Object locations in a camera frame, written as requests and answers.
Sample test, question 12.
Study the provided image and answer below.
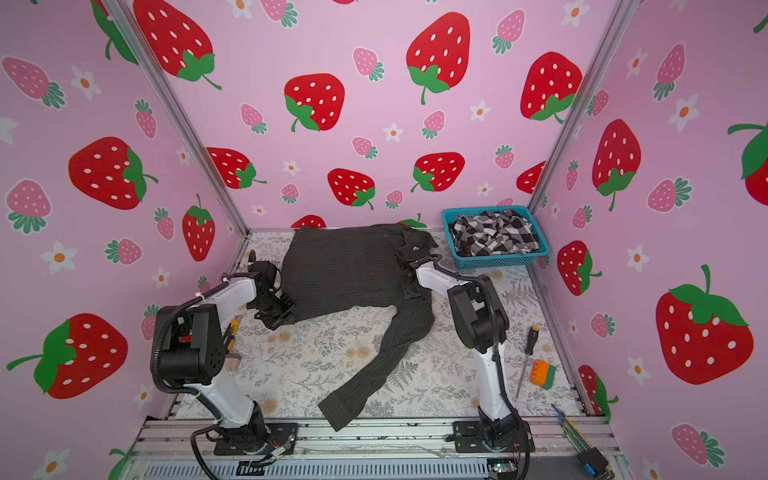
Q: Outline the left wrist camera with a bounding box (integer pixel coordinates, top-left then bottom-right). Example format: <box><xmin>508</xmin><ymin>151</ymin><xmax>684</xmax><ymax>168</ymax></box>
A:
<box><xmin>251</xmin><ymin>261</ymin><xmax>279</xmax><ymax>289</ymax></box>

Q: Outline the dark grey pinstriped shirt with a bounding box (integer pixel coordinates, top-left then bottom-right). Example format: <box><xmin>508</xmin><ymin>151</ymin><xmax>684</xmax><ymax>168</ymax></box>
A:
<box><xmin>282</xmin><ymin>224</ymin><xmax>434</xmax><ymax>431</ymax></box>

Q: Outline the coloured ribbon cable with connector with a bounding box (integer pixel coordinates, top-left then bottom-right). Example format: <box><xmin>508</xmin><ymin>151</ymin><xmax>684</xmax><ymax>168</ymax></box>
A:
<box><xmin>551</xmin><ymin>406</ymin><xmax>616</xmax><ymax>480</ymax></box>

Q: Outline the small wooden block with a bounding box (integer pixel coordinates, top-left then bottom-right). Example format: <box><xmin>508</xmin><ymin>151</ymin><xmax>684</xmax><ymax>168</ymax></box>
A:
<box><xmin>224</xmin><ymin>353</ymin><xmax>242</xmax><ymax>373</ymax></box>

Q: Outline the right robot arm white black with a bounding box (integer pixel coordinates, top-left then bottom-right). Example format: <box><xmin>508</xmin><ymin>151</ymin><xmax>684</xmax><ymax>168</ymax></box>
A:
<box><xmin>396</xmin><ymin>245</ymin><xmax>524</xmax><ymax>451</ymax></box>

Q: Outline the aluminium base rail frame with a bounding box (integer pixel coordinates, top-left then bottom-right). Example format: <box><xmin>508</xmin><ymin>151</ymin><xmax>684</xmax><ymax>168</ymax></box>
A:
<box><xmin>111</xmin><ymin>417</ymin><xmax>589</xmax><ymax>479</ymax></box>

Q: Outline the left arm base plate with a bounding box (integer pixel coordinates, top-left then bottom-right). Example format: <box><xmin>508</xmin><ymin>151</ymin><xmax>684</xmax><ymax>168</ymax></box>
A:
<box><xmin>214</xmin><ymin>422</ymin><xmax>299</xmax><ymax>456</ymax></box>

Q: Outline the orange green toy block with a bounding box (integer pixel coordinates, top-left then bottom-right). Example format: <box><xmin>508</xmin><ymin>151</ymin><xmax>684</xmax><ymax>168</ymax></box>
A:
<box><xmin>529</xmin><ymin>360</ymin><xmax>557</xmax><ymax>390</ymax></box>

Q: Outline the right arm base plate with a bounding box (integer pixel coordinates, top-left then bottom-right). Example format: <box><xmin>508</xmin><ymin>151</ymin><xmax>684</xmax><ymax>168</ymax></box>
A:
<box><xmin>445</xmin><ymin>420</ymin><xmax>536</xmax><ymax>454</ymax></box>

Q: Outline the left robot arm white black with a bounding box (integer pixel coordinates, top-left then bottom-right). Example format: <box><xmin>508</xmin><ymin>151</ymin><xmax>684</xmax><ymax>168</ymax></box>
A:
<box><xmin>150</xmin><ymin>272</ymin><xmax>290</xmax><ymax>444</ymax></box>

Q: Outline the black white checkered shirt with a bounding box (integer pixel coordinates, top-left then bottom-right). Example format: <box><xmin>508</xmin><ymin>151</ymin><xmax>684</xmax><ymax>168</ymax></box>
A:
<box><xmin>449</xmin><ymin>209</ymin><xmax>542</xmax><ymax>257</ymax></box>

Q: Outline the teal plastic basket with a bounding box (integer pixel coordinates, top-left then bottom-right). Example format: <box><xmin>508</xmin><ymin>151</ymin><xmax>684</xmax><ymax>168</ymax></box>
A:
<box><xmin>442</xmin><ymin>206</ymin><xmax>550</xmax><ymax>269</ymax></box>

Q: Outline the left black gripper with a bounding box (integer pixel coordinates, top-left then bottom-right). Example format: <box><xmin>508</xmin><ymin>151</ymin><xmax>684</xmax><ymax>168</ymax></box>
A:
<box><xmin>253</xmin><ymin>292</ymin><xmax>297</xmax><ymax>329</ymax></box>

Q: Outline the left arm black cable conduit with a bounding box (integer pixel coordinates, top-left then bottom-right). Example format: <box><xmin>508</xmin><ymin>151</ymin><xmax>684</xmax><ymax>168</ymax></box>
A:
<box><xmin>149</xmin><ymin>275</ymin><xmax>241</xmax><ymax>394</ymax></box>

